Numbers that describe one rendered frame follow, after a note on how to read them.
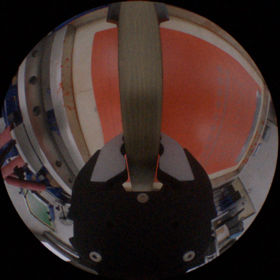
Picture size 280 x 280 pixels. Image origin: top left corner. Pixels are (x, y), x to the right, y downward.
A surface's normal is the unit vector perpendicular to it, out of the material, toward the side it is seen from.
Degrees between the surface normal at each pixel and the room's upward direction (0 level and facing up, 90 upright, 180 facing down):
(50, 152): 90
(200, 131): 0
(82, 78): 0
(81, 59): 0
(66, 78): 90
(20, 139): 90
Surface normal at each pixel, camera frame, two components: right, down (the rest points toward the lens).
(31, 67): 1.00, -0.01
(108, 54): -0.02, 0.52
